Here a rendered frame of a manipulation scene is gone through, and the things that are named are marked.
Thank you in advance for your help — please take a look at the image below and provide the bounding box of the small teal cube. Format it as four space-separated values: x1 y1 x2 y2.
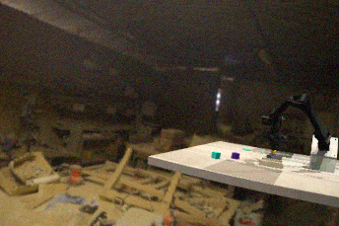
211 152 221 159

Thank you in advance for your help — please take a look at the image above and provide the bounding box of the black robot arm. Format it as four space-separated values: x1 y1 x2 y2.
261 94 332 151

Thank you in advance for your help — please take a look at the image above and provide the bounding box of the purple cube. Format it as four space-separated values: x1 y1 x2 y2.
231 152 240 160

